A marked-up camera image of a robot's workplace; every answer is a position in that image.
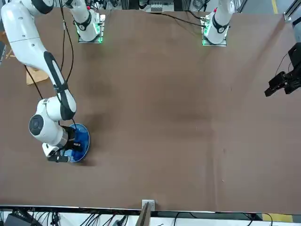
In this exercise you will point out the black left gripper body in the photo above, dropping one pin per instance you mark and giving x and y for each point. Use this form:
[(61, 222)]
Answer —
[(296, 56)]

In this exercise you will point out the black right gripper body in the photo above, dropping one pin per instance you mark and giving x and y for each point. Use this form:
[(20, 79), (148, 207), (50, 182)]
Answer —
[(70, 136)]

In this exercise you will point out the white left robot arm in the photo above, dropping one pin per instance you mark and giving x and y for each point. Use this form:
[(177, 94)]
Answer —
[(219, 26)]

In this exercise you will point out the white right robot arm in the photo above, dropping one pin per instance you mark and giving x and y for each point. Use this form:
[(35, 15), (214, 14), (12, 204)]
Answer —
[(23, 30)]

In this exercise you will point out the light blue plastic plate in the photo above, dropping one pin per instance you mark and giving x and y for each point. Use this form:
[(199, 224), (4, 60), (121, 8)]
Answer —
[(73, 159)]

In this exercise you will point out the black box device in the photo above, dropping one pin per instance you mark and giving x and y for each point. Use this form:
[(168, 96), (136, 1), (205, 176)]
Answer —
[(16, 220)]

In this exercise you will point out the white power strip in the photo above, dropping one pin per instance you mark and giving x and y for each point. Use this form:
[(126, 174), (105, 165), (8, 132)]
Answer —
[(157, 9)]

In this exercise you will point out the aluminium corner post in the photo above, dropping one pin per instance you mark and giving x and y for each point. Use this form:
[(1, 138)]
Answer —
[(290, 13)]

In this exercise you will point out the aluminium frame post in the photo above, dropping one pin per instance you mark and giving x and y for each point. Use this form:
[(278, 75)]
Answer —
[(148, 204)]

